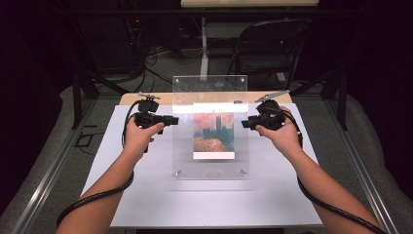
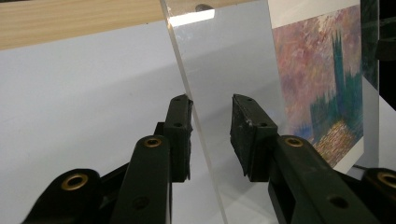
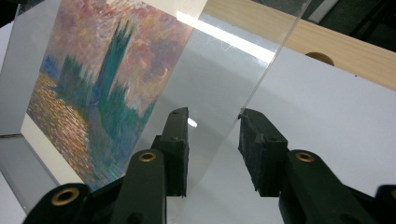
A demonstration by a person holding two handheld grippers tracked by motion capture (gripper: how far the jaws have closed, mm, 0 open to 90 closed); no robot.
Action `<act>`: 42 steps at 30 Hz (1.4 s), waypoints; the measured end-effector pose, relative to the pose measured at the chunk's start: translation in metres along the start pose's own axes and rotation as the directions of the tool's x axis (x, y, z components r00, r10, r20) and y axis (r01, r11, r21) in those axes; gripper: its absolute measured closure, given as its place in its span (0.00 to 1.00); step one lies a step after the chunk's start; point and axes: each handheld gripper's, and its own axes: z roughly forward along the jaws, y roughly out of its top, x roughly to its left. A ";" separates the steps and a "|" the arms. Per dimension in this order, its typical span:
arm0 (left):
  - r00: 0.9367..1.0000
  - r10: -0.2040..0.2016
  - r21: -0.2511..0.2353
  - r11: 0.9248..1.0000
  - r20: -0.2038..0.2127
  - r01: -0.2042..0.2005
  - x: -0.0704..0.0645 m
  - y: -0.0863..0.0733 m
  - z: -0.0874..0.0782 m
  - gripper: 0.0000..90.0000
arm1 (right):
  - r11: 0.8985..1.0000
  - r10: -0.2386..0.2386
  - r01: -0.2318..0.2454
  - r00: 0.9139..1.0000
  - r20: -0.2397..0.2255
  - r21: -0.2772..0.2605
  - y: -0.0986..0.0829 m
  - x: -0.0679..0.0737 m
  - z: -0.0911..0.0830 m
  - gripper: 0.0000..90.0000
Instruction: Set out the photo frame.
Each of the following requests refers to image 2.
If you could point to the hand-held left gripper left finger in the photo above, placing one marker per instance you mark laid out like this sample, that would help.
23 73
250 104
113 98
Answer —
176 140

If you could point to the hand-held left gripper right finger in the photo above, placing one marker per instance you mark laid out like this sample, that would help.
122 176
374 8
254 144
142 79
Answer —
258 146

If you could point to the clear acrylic picture frame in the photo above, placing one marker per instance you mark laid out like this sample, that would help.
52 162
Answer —
224 68

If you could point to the painting print with white border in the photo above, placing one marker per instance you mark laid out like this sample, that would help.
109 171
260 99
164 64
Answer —
317 84

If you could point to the white table cover sheet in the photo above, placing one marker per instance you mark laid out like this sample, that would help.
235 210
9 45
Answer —
77 102

